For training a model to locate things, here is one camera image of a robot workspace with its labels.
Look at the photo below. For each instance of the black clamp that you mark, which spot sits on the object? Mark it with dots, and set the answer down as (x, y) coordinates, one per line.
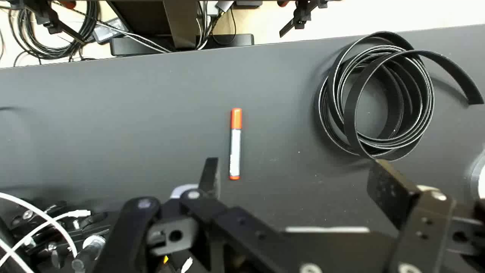
(301, 16)

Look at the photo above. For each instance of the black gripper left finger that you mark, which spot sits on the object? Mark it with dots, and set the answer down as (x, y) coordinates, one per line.
(209, 176)

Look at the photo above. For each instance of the black equipment pile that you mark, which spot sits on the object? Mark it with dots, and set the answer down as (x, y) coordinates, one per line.
(30, 236)

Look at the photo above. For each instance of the black monitor stand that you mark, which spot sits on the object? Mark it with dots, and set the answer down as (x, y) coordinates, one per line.
(166, 22)

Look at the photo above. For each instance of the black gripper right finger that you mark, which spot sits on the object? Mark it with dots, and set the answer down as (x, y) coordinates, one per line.
(391, 194)

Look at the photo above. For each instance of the orange capped white marker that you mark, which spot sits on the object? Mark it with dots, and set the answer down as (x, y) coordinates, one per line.
(235, 145)

